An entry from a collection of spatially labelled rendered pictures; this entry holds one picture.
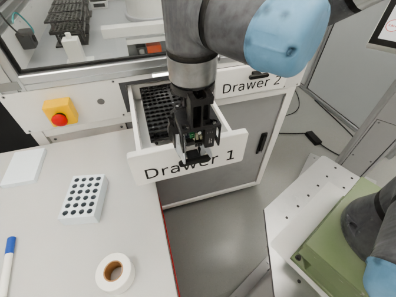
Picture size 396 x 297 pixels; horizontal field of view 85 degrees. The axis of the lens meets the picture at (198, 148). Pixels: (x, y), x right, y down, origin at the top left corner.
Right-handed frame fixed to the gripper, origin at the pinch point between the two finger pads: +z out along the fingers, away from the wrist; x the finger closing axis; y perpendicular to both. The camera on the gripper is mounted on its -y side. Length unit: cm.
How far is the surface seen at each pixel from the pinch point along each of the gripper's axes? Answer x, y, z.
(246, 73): 28.0, -30.3, -0.2
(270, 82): 39.3, -30.3, 5.4
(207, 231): 12, -15, 91
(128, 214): -18.2, 3.2, 14.5
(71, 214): -30.7, 1.2, 11.0
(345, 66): 161, -100, 49
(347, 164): 98, -18, 62
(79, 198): -29.3, -3.4, 11.9
